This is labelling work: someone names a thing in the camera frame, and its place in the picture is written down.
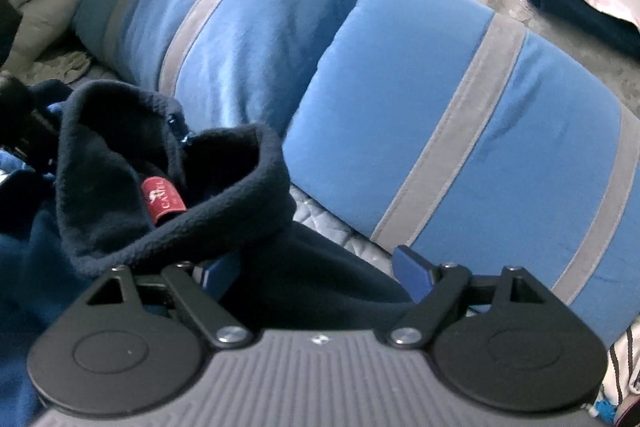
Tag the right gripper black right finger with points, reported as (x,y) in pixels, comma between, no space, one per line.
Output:
(503,341)

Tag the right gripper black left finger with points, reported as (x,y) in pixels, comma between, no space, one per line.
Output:
(129,344)

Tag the blue navy fleece jacket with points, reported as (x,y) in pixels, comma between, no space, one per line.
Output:
(109,174)

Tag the striped white tote bag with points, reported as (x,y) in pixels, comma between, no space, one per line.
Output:
(618,403)

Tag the blue striped pillow right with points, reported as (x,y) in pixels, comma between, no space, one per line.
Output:
(452,129)

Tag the blue striped pillow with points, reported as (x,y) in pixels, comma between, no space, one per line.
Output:
(452,129)
(227,62)

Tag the blue striped pillow left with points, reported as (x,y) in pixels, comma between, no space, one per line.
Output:
(227,62)

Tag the silver grey patterned cushion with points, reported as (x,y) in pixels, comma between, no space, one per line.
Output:
(620,73)

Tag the navy pink folded garment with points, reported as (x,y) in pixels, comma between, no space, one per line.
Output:
(620,34)

